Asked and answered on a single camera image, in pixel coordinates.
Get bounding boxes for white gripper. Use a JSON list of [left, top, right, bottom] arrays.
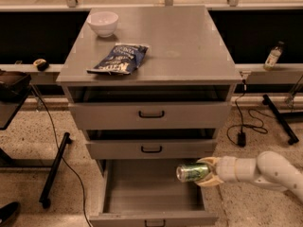
[[195, 156, 258, 187]]

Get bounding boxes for green soda can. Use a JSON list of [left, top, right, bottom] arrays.
[[176, 163, 210, 183]]

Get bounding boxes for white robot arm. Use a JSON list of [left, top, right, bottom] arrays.
[[195, 151, 303, 201]]

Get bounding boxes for grey bottom drawer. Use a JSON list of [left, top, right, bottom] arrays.
[[89, 159, 218, 227]]

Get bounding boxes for grey drawer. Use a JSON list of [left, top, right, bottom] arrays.
[[70, 86, 231, 130], [86, 129, 217, 159], [89, 159, 218, 227]]

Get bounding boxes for grey middle drawer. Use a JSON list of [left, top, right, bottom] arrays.
[[86, 129, 217, 159]]

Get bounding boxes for grey drawer cabinet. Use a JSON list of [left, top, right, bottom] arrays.
[[55, 5, 243, 175]]

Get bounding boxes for grey top drawer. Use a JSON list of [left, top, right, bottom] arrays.
[[70, 86, 231, 130]]

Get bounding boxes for black stand leg right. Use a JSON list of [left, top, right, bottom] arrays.
[[262, 95, 303, 145]]

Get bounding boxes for small clear bottle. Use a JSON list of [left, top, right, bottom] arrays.
[[263, 41, 284, 70]]

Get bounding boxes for blue chip bag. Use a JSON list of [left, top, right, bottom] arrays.
[[87, 44, 149, 75]]

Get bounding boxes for white bowl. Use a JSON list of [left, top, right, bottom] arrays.
[[86, 11, 118, 38]]

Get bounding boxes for small black yellow object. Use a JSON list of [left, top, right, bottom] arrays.
[[33, 59, 49, 71]]

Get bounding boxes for black shoe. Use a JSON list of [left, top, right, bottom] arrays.
[[0, 201, 20, 227]]

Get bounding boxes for black stand left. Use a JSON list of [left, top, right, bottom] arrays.
[[0, 69, 73, 210]]

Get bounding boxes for black power cable with adapter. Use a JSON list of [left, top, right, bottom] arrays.
[[225, 79, 269, 148]]

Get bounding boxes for black cable on floor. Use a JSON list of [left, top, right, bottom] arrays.
[[29, 86, 93, 227]]

